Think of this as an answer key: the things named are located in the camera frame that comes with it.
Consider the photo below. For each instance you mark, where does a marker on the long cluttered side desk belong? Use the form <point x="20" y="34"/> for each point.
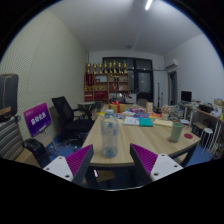
<point x="208" y="115"/>

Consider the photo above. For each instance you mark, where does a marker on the teal book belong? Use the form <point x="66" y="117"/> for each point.
<point x="146" y="122"/>

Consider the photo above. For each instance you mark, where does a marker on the upright orange white card box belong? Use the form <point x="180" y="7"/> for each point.
<point x="149" y="107"/>

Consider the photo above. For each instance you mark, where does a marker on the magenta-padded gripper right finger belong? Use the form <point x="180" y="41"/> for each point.
<point x="163" y="165"/>

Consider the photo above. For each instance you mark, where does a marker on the purple sign board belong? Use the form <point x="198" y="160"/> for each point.
<point x="37" y="119"/>

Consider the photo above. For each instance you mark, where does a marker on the green cup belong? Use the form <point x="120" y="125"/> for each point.
<point x="176" y="132"/>

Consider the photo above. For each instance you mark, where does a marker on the flower bouquet in white pot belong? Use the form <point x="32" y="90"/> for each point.
<point x="165" y="110"/>

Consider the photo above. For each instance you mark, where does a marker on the wooden shelf unit with trophies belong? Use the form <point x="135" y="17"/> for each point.
<point x="106" y="85"/>

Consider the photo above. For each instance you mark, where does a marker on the black tripod stand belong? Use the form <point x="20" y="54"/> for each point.
<point x="158" y="96"/>

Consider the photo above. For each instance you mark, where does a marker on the striped chair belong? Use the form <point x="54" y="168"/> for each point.
<point x="10" y="140"/>

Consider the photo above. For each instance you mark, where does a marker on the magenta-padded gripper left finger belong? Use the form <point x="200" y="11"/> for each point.
<point x="61" y="166"/>

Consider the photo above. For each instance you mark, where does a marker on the white air conditioner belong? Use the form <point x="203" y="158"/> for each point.
<point x="171" y="63"/>

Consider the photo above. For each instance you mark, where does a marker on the clear plastic water bottle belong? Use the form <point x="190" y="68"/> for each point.
<point x="109" y="135"/>

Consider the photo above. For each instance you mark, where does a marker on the small round grey table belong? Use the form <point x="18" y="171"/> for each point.
<point x="86" y="104"/>

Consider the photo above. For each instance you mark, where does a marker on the large pale yellow book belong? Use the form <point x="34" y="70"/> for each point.
<point x="162" y="123"/>

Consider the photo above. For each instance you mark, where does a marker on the computer monitor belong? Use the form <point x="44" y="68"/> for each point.
<point x="186" y="96"/>

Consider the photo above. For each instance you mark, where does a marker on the yellow gift box red ribbon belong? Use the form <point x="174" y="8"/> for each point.
<point x="116" y="107"/>

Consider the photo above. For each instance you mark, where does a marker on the black office chair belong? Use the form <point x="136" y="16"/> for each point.
<point x="66" y="115"/>

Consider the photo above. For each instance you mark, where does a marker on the white book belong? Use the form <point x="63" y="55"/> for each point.
<point x="131" y="121"/>

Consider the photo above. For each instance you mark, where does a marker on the white round stool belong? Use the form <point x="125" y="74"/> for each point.
<point x="206" y="133"/>

